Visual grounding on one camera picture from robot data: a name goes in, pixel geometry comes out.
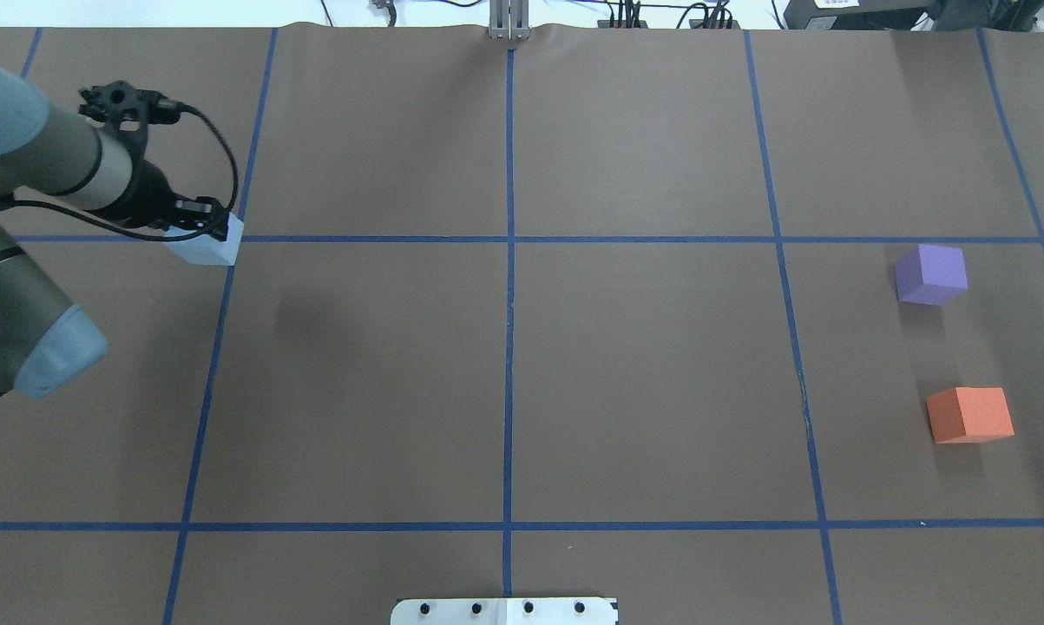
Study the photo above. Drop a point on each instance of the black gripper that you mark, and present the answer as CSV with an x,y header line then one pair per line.
x,y
147,200

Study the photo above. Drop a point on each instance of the light blue foam block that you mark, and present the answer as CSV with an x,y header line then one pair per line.
x,y
208,250

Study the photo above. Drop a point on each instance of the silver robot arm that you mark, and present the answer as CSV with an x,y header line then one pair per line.
x,y
90,164

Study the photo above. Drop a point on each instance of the purple foam block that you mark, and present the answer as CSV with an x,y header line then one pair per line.
x,y
931,275

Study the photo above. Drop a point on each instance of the orange foam block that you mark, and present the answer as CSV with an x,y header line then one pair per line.
x,y
969,415

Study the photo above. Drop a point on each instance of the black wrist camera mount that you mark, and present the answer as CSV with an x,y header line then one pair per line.
x,y
120,102

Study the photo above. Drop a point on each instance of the aluminium frame post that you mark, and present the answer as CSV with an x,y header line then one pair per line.
x,y
509,20

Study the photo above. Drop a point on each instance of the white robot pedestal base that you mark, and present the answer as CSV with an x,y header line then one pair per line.
x,y
507,610

